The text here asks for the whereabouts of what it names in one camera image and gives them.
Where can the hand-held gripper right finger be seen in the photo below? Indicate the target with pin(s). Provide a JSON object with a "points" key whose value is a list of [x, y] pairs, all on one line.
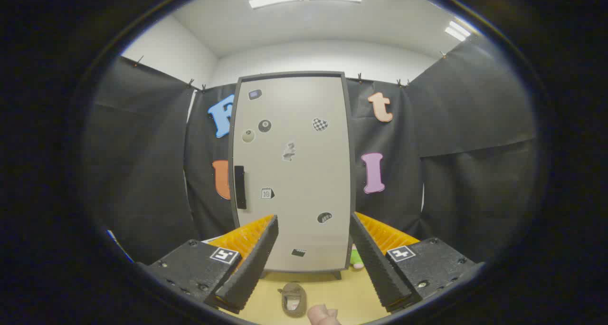
{"points": [[375, 263]]}

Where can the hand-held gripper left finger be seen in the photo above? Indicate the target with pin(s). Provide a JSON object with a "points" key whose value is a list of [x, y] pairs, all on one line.
{"points": [[251, 268]]}

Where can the brown fuzzy shoe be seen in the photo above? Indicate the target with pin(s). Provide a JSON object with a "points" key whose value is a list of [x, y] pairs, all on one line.
{"points": [[294, 289]]}

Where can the beige shoe cabinet door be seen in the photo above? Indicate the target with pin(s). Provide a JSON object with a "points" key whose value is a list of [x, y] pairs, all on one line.
{"points": [[294, 182]]}

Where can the grey shoe cabinet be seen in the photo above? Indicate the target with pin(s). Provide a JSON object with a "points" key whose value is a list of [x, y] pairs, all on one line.
{"points": [[285, 73]]}

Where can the green and pink plush toy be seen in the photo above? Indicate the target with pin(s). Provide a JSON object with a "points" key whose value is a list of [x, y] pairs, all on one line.
{"points": [[356, 258]]}

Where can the black backdrop cloth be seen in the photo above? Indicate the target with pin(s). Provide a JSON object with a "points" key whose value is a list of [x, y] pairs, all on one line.
{"points": [[475, 149]]}

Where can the small ceiling light panel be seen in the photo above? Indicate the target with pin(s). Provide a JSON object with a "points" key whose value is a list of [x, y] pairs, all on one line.
{"points": [[457, 30]]}

